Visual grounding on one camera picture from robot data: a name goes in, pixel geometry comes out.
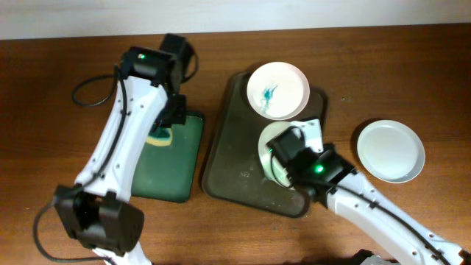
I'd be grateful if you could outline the green and yellow sponge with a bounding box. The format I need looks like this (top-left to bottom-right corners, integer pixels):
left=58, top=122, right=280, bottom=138
left=146, top=127, right=173, bottom=147

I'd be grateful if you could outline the white plate green stain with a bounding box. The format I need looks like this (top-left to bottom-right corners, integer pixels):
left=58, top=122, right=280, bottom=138
left=258, top=121, right=305, bottom=190

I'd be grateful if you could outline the pale grey-blue plate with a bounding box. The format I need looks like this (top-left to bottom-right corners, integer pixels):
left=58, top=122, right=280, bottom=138
left=356, top=120, right=426, bottom=183

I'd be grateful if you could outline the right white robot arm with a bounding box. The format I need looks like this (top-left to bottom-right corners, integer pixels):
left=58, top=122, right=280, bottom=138
left=266, top=121, right=470, bottom=264

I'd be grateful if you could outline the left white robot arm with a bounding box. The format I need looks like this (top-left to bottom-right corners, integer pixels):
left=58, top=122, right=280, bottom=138
left=48, top=34, right=198, bottom=264

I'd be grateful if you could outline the green rectangular tray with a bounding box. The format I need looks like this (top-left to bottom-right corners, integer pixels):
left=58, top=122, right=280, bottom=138
left=132, top=111, right=205, bottom=203

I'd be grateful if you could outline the dark brown serving tray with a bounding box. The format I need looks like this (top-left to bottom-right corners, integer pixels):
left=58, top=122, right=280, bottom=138
left=202, top=71, right=311, bottom=218

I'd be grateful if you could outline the white plate pink rim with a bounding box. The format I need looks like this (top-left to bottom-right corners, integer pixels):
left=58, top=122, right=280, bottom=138
left=247, top=62, right=311, bottom=121

